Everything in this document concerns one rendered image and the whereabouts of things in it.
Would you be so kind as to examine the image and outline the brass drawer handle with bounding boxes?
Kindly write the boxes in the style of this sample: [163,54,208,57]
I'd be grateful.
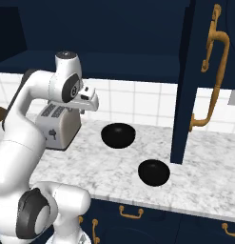
[118,204,145,220]
[221,222,235,239]

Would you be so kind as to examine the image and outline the large black bowl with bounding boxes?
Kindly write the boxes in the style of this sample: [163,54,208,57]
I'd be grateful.
[100,122,137,150]

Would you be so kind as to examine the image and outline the navy open wall cabinet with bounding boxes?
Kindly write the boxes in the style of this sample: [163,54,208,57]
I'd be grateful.
[0,0,190,84]

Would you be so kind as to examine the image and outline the silver toaster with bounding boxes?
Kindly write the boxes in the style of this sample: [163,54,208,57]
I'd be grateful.
[34,102,83,152]

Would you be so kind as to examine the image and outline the navy open cabinet door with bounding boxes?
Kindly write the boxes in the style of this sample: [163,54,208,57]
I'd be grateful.
[169,0,200,166]

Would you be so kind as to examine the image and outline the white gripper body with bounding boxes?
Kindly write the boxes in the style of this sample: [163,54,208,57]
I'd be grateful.
[69,91,100,112]

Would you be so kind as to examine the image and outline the small black bowl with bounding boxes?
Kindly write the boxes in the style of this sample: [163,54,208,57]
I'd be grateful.
[137,158,171,188]

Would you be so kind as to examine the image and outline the navy closed wall cabinet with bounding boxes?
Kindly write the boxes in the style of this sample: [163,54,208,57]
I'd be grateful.
[195,0,235,91]

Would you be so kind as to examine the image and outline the long brass door handle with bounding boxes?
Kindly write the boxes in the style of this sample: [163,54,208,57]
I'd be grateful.
[188,3,231,133]

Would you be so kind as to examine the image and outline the grey wall socket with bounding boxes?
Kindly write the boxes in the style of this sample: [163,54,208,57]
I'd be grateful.
[227,89,235,107]

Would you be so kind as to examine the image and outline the navy wide drawer front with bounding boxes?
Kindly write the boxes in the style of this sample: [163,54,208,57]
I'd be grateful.
[88,197,184,244]

